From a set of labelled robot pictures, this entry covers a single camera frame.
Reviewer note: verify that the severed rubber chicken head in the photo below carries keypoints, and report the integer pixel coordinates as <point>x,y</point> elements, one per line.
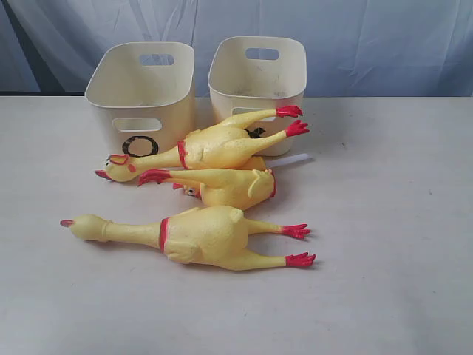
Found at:
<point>269,164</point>

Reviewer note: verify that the blue backdrop curtain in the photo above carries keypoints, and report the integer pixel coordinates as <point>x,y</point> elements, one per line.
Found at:
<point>354,48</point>

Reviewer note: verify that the whole rubber chicken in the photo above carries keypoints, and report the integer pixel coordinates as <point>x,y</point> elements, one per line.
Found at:
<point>226,145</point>
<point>215,236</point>

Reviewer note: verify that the cream bin marked O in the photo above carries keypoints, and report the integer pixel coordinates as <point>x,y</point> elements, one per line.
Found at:
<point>142,94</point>

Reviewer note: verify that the cream bin marked X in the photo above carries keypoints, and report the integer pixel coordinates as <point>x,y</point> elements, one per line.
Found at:
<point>250,73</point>

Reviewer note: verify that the headless rubber chicken body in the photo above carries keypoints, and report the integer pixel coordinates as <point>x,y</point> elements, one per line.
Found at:
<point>242,189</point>

